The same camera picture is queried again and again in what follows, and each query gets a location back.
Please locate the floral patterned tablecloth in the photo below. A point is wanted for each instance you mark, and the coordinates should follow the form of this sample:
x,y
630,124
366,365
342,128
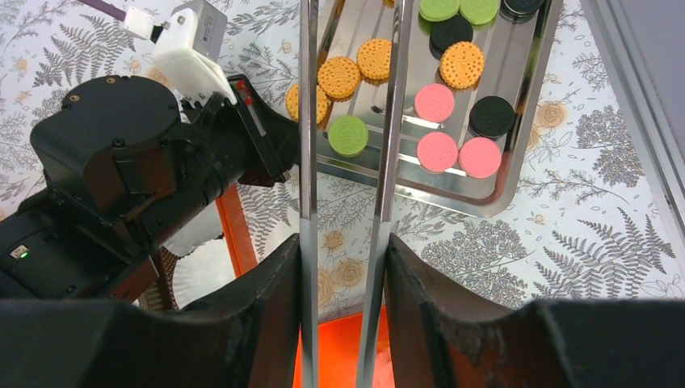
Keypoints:
x,y
584,222

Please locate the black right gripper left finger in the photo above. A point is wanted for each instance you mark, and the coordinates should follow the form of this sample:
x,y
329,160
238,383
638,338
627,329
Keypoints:
x,y
244,334

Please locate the white paper cup liner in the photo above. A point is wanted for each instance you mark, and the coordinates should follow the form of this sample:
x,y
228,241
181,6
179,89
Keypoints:
x,y
202,228
205,270

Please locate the pink cookie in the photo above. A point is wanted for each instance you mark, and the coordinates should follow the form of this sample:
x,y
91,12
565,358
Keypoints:
x,y
480,157
437,152
434,102

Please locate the orange tin lid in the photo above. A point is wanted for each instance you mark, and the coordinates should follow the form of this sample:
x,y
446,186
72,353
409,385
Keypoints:
x,y
338,353

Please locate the orange cookie tin box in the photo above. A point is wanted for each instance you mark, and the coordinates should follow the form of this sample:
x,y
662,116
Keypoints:
x,y
160,296

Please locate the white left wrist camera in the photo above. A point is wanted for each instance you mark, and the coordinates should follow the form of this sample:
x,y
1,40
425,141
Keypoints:
x,y
187,49

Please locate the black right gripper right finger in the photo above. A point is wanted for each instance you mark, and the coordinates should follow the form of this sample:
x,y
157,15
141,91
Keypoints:
x,y
443,335

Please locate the steel tongs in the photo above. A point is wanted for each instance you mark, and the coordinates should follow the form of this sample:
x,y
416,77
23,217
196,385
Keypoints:
x,y
307,82

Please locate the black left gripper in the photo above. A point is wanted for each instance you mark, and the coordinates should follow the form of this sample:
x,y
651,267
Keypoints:
x,y
131,164

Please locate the orange cookie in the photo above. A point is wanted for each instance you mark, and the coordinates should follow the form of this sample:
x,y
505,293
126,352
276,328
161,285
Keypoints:
x,y
292,103
339,77
461,65
374,58

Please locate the green cookie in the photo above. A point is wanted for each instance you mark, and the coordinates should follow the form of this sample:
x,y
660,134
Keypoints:
x,y
479,12
348,136
438,10

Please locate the black cookie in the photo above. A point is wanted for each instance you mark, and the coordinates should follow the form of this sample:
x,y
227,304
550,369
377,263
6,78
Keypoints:
x,y
448,32
492,117
521,8

